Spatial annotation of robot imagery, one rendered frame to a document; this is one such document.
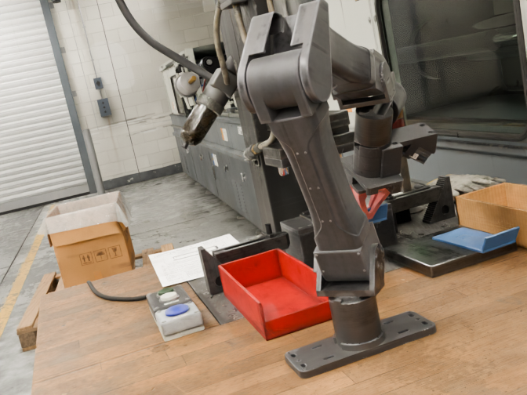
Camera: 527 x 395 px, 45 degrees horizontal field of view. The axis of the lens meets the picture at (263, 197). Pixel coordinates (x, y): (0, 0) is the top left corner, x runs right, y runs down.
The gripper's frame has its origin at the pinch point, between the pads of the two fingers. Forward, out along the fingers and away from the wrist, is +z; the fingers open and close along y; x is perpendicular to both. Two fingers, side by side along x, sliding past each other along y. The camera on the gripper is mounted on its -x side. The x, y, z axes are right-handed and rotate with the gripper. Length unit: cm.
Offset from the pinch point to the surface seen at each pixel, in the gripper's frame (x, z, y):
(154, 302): 36.9, 13.7, 7.9
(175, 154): -112, 457, 815
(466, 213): -24.2, 9.8, 4.3
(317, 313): 15.6, 4.5, -13.8
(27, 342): 94, 210, 216
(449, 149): -63, 36, 62
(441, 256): -10.1, 6.6, -7.9
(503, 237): -19.0, 2.5, -11.6
